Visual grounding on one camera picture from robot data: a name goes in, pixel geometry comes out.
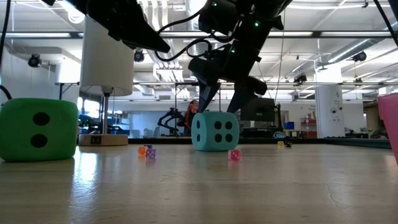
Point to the white shade wooden table lamp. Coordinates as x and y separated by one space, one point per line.
105 71

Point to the large green foam die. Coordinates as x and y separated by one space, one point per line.
59 130

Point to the person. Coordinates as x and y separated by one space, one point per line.
192 112

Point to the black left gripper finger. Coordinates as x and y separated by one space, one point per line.
140 34

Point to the small black die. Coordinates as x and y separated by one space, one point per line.
288 145

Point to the small yellow die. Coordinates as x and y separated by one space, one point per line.
280 145

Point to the small pink die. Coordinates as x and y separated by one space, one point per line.
234 155

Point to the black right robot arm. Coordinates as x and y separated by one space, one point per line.
248 18

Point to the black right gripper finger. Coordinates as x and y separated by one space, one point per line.
205 96
241 101

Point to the white building pillar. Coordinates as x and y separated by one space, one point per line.
329 109

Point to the small orange die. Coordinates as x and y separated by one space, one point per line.
142 151

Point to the small purple die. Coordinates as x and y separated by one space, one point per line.
151 154

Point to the black monitor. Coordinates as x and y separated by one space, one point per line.
261 110

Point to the black ceiling camera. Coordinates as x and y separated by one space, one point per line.
360 56
34 61
139 56
300 78

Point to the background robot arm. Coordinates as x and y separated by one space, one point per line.
169 116

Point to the large teal foam die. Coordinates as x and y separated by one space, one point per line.
207 130

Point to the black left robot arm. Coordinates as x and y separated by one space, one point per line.
77 3

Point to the black rig light bar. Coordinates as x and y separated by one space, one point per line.
316 34

